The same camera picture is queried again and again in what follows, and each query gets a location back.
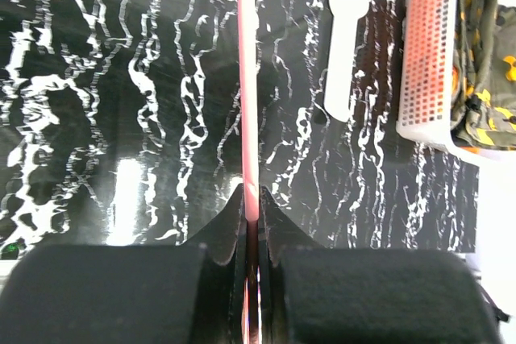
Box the white plastic basket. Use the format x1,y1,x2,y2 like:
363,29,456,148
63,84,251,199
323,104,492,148
397,0,515,165

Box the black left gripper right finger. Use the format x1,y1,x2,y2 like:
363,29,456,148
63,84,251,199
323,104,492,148
259,189,502,343

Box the black marble pattern mat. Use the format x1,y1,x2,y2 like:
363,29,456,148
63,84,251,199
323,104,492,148
1,0,478,260

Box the camouflage yellow trousers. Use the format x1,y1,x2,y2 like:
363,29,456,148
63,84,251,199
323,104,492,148
451,0,515,151

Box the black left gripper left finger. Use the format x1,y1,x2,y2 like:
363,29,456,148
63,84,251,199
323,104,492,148
1,188,246,343

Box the orange trousers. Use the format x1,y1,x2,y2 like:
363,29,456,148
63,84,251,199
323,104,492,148
451,65,493,155

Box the pink hanger with black trousers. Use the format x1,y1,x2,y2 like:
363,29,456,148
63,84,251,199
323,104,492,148
238,0,260,343

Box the silver white clothes rack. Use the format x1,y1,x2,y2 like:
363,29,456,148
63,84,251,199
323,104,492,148
323,0,370,122

